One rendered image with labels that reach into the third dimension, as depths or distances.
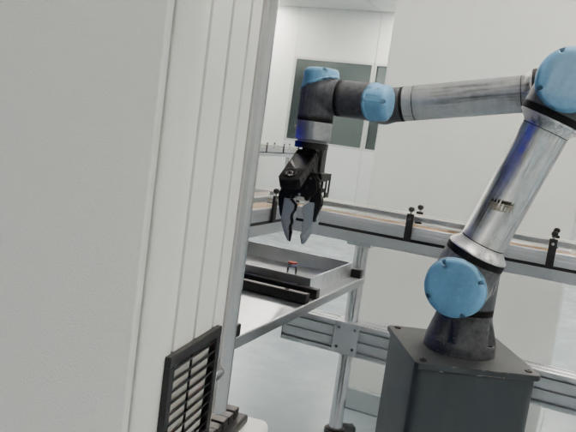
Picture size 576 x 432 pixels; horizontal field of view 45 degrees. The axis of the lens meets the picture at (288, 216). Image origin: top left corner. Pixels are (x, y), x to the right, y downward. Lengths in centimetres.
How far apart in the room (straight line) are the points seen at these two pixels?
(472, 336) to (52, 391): 102
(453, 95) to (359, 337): 125
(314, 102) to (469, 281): 47
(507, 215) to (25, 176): 93
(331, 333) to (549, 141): 143
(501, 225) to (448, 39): 178
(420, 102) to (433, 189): 151
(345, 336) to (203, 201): 196
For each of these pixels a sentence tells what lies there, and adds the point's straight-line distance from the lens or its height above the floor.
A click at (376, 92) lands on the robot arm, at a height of 130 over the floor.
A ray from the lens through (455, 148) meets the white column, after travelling 297.
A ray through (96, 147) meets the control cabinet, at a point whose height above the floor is 117.
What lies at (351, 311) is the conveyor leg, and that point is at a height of 59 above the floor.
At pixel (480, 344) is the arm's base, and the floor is 82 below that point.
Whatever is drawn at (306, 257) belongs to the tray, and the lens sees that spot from 168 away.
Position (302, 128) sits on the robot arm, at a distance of 144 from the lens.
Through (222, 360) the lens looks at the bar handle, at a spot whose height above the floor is 94.
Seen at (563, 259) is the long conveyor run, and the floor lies 92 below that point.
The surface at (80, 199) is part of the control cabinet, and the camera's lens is 58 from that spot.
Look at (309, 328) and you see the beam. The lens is 259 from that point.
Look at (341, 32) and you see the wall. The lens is 1019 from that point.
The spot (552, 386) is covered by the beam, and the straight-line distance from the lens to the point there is 243.
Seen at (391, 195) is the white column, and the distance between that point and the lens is 303.
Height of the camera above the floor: 121
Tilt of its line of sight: 7 degrees down
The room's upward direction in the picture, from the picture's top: 8 degrees clockwise
